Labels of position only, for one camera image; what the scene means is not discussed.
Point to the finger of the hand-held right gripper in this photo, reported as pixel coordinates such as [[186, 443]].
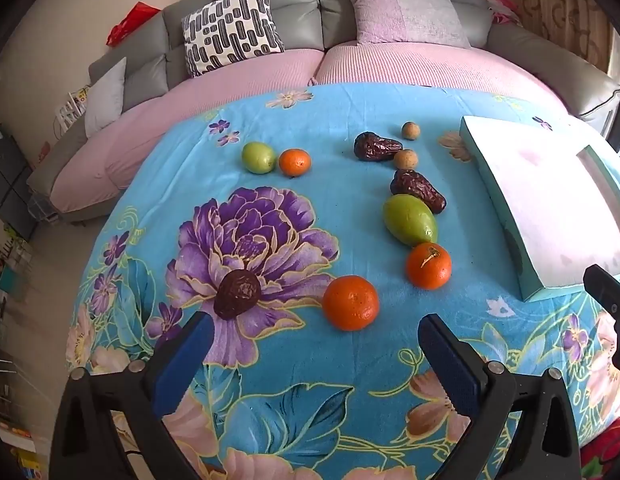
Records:
[[606, 287]]

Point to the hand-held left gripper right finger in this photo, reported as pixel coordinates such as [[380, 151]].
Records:
[[450, 360]]

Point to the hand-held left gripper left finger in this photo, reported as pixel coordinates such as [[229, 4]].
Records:
[[185, 365]]

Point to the round dark dried date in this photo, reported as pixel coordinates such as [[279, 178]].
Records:
[[236, 293]]

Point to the mandarin orange with stem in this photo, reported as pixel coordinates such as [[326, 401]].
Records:
[[429, 266]]

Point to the shallow teal cardboard box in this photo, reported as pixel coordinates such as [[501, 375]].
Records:
[[555, 200]]

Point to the large mandarin orange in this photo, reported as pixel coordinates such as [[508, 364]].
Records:
[[351, 303]]

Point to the large green mango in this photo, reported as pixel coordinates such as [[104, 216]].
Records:
[[409, 219]]

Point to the wrinkled dark red date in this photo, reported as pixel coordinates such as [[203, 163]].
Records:
[[417, 189], [374, 146]]

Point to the brown longan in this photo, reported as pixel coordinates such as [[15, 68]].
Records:
[[411, 130], [405, 159]]

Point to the small green jujube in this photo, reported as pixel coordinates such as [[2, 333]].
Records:
[[258, 157]]

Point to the small mandarin orange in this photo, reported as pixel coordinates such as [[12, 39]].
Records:
[[294, 162]]

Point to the red floral cloth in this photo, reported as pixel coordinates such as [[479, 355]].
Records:
[[607, 452]]

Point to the blue floral blanket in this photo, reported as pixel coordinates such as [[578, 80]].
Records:
[[300, 240]]

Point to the dark cabinet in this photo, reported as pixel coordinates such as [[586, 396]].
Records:
[[7, 175]]

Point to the pink ribbed sofa cover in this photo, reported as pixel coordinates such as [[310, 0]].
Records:
[[420, 67], [190, 105]]

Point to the white rack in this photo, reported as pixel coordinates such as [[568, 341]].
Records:
[[70, 110]]

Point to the light grey cushion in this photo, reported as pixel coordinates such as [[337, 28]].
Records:
[[106, 95]]

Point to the beige patterned curtain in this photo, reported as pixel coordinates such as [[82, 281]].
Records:
[[555, 5]]

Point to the pink floral cloth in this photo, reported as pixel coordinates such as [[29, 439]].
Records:
[[500, 2]]

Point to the black and white patterned cushion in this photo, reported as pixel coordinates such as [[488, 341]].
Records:
[[230, 27]]

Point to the pink and grey cushion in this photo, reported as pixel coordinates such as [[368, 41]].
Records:
[[405, 12]]

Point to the red plastic bag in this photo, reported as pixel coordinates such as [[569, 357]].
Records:
[[130, 22]]

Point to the grey leather sofa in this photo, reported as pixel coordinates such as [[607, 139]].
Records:
[[295, 25]]

